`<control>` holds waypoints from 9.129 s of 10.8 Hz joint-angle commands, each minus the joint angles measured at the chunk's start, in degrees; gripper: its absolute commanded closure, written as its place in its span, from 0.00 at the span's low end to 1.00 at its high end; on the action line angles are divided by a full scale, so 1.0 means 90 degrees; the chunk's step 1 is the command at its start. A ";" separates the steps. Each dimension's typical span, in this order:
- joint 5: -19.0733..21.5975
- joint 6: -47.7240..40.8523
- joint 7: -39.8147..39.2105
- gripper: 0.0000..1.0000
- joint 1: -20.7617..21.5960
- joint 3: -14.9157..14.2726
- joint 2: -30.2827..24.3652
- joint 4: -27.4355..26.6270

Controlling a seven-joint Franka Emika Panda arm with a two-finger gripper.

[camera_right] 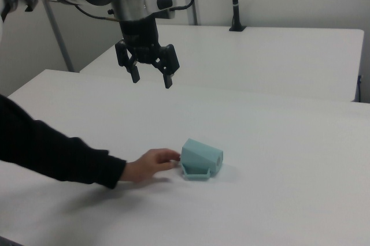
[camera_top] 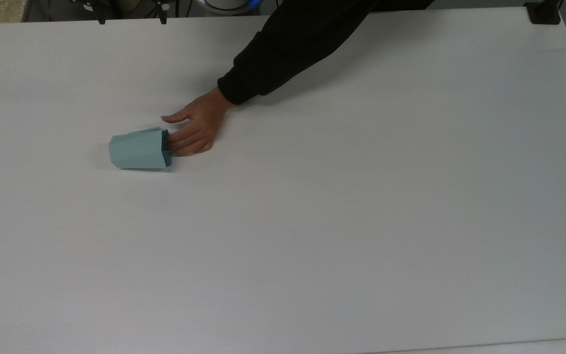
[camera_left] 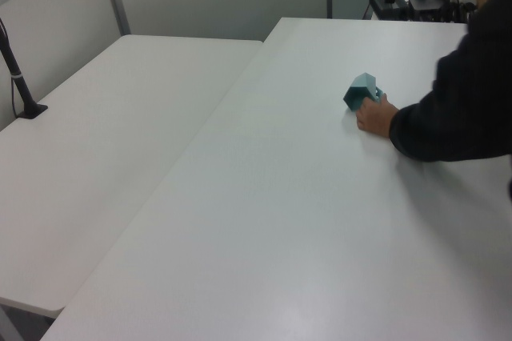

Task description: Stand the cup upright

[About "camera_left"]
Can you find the person's bare hand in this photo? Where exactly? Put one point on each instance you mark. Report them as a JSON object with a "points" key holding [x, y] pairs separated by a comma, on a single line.
{"points": [[376, 117]]}

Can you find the teal faceted cup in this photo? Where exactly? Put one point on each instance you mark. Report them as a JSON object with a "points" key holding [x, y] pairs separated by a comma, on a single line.
{"points": [[358, 91]]}

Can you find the forearm in dark sleeve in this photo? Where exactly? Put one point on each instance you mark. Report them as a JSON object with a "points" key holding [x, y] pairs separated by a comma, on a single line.
{"points": [[460, 109]]}

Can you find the white side table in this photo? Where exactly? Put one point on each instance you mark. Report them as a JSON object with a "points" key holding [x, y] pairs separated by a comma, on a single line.
{"points": [[100, 137]]}

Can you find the black camera stand pole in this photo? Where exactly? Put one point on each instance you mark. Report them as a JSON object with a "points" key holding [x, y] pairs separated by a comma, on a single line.
{"points": [[20, 83]]}

